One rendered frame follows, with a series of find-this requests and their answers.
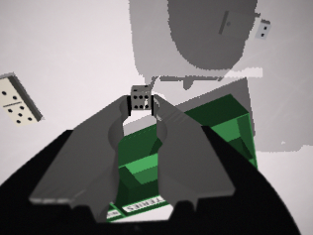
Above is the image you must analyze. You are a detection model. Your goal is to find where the white domino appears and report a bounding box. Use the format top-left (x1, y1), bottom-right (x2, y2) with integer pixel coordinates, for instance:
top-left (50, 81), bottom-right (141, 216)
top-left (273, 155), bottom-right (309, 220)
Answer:
top-left (0, 75), bottom-right (42, 127)

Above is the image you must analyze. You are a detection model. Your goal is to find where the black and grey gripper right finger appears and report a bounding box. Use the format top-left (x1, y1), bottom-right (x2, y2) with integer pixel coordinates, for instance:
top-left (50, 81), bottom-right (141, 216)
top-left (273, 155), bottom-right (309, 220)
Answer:
top-left (151, 94), bottom-right (301, 235)

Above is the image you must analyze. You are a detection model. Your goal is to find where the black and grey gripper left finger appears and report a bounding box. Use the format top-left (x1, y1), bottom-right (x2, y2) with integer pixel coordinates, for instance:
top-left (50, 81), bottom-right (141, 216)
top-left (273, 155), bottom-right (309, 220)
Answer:
top-left (0, 95), bottom-right (132, 235)

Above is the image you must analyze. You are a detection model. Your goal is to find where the grey usb stick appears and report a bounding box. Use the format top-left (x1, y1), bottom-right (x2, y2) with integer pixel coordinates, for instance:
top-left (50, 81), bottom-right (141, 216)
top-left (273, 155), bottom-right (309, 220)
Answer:
top-left (219, 11), bottom-right (272, 41)

